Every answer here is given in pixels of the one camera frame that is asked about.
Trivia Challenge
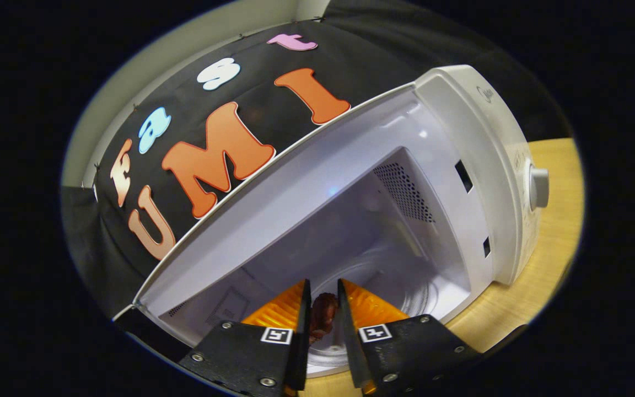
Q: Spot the white microwave oven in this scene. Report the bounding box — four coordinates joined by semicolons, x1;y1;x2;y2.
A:
112;65;551;381

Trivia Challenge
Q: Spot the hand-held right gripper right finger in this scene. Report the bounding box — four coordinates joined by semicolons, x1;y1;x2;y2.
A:
337;278;483;396

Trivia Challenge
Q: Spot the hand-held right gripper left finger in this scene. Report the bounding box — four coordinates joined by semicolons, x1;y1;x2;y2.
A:
179;278;313;397

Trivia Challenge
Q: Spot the brown cooked meat piece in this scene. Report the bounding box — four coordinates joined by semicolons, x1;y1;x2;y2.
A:
309;292;340;345

